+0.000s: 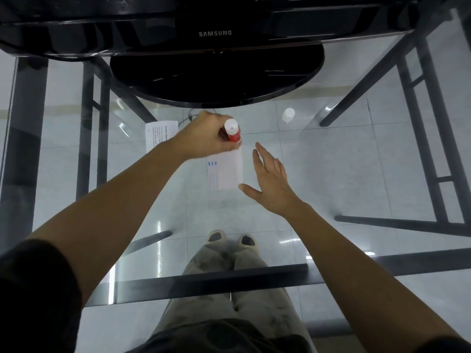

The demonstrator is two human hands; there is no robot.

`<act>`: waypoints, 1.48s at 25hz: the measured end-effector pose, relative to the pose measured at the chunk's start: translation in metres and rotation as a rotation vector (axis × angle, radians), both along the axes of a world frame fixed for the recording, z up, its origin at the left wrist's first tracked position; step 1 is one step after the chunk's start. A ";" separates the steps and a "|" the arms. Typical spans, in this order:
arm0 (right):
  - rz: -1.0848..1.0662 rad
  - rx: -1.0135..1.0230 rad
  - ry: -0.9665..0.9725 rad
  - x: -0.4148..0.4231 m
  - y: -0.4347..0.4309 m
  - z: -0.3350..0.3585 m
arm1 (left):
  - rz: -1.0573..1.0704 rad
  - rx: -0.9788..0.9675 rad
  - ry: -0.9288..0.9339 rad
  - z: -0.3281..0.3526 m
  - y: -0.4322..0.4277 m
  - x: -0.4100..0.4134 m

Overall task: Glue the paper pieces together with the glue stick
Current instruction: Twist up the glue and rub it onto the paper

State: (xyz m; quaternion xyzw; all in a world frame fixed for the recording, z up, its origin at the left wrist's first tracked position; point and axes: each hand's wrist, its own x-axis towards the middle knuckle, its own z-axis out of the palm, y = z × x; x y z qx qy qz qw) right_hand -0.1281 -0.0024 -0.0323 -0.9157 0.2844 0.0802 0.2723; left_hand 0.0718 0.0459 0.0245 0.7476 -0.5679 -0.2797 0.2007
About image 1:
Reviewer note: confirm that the black metal table frame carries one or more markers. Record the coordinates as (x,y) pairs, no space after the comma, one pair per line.
(25,161)

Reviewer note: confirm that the person's left forearm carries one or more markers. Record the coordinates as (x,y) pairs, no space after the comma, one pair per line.
(121,205)

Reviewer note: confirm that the red and white glue stick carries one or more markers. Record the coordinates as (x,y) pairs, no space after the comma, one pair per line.
(234,137)

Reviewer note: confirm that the black shirt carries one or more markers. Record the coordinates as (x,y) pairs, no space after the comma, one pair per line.
(36,297)

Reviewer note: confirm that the grey trousers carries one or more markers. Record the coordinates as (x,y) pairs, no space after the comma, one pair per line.
(209,261)

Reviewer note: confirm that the person's shoe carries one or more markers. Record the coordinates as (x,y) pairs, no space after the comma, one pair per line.
(216,237)
(247,240)

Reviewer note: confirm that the white glue stick cap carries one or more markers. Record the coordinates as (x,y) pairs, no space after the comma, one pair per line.
(288,114)

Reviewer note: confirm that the black flat-screen television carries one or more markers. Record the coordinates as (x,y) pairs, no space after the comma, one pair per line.
(213,73)

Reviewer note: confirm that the person's right shoe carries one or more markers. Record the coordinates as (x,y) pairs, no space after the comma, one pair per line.
(247,240)

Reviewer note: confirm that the person's left hand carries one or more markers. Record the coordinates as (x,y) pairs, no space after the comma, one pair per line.
(200,137)

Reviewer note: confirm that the person's left shoe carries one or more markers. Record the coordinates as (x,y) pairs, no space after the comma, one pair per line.
(216,237)

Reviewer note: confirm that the person's right hand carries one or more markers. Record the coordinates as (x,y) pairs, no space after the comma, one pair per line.
(274,191)

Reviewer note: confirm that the person's right forearm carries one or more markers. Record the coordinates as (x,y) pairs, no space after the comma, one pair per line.
(349,275)

